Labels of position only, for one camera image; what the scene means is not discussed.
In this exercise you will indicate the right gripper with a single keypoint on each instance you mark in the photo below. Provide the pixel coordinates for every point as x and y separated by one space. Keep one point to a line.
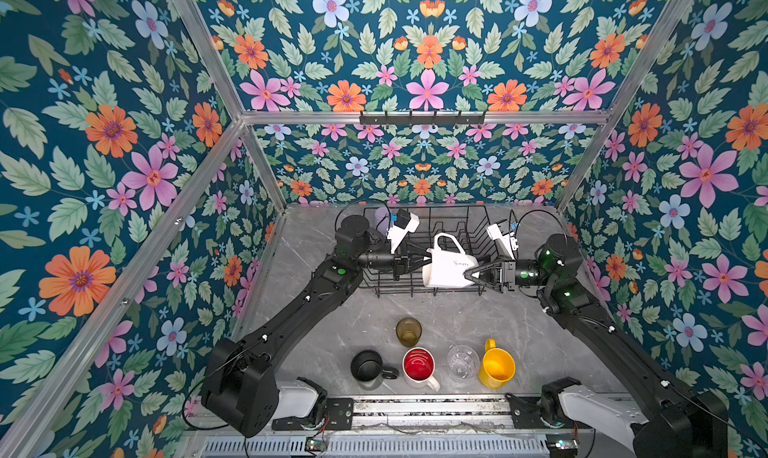
507 275

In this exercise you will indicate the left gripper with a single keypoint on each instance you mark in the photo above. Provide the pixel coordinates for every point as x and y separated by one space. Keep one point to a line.
401 261

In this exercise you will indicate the lilac plastic cup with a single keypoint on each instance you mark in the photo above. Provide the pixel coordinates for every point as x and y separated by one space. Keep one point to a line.
382 220

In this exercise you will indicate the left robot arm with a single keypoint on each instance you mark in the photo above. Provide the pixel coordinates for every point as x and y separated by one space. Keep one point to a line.
239 385

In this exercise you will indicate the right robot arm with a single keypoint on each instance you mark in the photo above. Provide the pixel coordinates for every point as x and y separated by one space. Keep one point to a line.
665 419

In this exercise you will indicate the olive green glass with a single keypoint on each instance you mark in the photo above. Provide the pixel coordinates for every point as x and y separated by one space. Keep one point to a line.
408 332

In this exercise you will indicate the clear drinking glass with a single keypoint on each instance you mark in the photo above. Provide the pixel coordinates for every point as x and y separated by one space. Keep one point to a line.
463 362

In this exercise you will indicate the yellow mug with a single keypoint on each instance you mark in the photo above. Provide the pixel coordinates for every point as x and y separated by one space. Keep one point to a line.
497 366

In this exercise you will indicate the red white mug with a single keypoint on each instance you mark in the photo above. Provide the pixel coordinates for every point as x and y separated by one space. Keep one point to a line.
419 367

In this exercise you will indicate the black mug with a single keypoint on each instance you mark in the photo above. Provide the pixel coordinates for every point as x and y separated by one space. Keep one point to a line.
369 370

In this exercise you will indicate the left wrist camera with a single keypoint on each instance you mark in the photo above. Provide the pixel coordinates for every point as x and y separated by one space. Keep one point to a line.
402 224

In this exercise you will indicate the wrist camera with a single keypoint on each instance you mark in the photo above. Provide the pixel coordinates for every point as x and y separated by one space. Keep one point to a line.
506 242
402 224

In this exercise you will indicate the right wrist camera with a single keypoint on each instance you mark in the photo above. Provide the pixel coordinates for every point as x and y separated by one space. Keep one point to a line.
506 242

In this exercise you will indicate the black wire dish rack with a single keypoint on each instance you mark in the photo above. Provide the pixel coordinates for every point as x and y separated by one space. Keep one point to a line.
467 223

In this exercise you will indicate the wall hook rail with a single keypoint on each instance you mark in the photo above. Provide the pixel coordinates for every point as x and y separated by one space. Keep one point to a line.
446 119

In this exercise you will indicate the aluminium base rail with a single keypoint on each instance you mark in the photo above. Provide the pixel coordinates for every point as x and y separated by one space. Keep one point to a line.
432 407

